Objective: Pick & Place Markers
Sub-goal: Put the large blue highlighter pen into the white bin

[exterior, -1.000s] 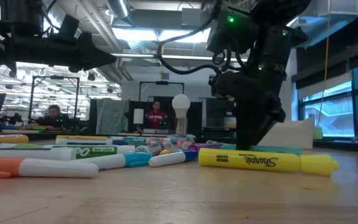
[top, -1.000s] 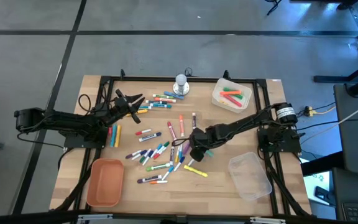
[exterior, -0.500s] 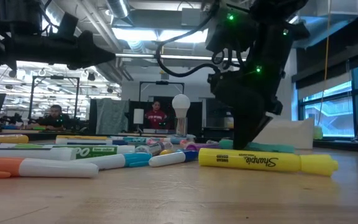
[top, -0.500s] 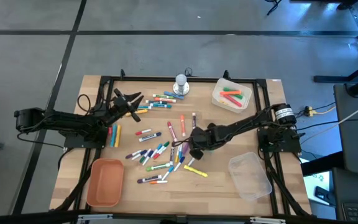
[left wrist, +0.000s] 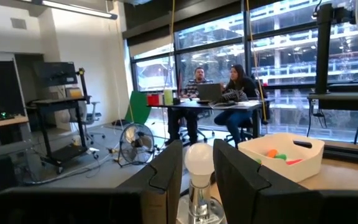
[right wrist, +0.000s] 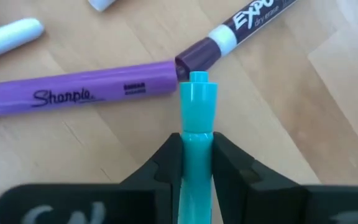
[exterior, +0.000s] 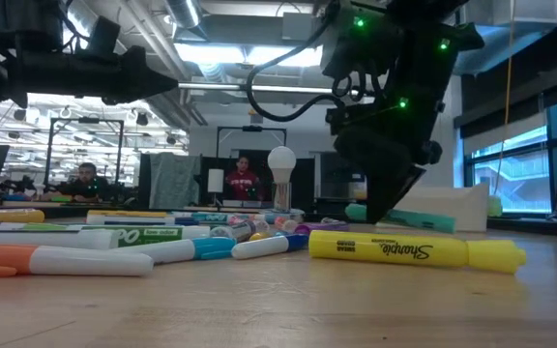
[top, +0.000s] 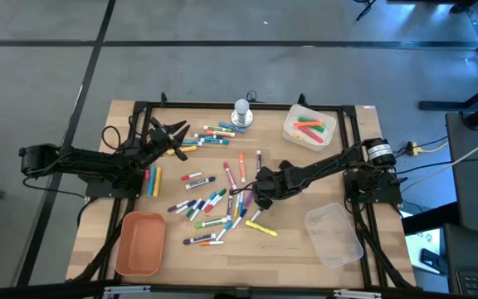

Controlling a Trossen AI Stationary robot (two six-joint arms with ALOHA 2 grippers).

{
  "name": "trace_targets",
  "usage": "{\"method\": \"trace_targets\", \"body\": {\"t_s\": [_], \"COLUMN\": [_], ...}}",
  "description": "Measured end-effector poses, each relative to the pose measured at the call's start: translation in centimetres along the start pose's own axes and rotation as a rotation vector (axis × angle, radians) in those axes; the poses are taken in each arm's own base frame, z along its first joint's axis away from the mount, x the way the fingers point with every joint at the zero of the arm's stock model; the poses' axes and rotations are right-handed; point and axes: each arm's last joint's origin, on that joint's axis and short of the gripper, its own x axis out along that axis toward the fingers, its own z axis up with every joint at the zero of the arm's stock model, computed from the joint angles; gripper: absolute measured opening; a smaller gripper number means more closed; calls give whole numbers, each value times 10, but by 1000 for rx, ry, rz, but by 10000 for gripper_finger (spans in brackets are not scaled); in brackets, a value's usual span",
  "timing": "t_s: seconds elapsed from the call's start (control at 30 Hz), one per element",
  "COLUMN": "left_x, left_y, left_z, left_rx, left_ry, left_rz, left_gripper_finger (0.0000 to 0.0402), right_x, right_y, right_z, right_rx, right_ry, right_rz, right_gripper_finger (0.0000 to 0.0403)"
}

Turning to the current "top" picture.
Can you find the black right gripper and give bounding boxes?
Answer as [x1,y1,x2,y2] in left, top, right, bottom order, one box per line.
[253,165,306,211]

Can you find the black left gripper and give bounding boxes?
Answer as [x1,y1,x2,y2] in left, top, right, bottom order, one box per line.
[141,117,191,162]

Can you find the yellow highlighter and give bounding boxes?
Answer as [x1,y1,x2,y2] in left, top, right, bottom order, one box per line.
[152,166,163,198]
[245,219,279,238]
[165,145,198,156]

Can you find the orange cap dry-erase marker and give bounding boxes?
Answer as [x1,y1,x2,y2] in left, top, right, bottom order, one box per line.
[238,152,247,184]

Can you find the red cap dry-erase marker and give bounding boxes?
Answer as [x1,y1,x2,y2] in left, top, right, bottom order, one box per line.
[222,161,238,191]

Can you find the orange marker white cap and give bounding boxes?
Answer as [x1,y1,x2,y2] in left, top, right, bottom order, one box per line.
[205,130,237,139]

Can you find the blue cap dry-erase marker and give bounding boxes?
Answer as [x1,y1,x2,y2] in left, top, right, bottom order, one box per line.
[184,175,217,191]

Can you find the blue highlighter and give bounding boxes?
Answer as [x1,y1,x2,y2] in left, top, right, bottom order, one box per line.
[146,164,158,198]
[217,120,247,135]

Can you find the green cap dry-erase marker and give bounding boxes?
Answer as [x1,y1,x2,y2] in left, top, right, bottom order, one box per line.
[193,216,229,230]

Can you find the pink highlighter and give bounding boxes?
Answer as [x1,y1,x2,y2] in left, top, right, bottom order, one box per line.
[296,125,325,145]

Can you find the green highlighter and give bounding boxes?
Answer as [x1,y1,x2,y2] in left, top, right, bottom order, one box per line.
[297,116,325,134]

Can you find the small blue object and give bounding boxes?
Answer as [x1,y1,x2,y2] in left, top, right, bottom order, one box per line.
[167,199,190,213]

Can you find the white bulb chrome lamp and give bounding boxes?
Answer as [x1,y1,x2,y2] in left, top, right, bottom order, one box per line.
[230,97,254,129]

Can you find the green cap fine marker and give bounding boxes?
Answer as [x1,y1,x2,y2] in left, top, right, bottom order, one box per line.
[185,198,203,218]

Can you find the translucent plastic container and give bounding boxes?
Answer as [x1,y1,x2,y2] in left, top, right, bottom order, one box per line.
[304,202,365,269]
[281,103,338,152]

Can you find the orange plastic bin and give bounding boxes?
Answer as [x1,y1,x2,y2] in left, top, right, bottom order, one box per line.
[115,211,168,277]

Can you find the yellow power plug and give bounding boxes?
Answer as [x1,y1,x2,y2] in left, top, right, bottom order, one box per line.
[404,140,425,157]

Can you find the black handheld device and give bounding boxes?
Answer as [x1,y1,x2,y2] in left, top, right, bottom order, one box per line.
[417,248,450,277]

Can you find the black desk leg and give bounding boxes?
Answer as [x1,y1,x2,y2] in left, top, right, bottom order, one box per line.
[418,76,478,130]

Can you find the dark grey desk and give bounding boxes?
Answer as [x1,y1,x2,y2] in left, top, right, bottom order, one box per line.
[445,111,478,238]

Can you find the silver aluminium bracket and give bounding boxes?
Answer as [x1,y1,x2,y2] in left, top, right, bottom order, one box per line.
[102,285,152,298]
[333,289,383,299]

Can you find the white cable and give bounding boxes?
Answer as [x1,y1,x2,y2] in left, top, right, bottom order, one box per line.
[400,130,478,194]

